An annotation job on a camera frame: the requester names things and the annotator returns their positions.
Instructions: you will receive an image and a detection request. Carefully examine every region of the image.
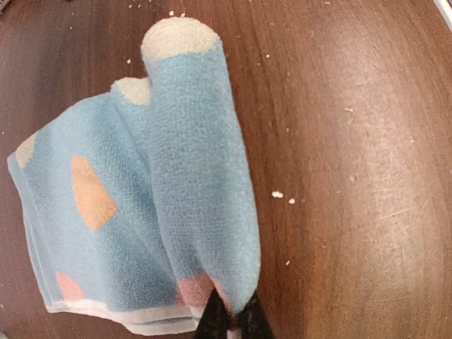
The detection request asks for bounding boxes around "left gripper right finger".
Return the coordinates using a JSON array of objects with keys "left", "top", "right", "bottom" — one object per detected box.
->
[{"left": 238, "top": 292, "right": 275, "bottom": 339}]

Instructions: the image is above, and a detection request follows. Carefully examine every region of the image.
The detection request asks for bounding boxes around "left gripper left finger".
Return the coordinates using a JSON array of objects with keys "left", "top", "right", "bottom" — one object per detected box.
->
[{"left": 192, "top": 289, "right": 235, "bottom": 339}]

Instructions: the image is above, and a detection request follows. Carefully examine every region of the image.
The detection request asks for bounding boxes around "blue polka dot towel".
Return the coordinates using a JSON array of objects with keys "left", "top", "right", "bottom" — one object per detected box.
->
[{"left": 8, "top": 17, "right": 261, "bottom": 335}]

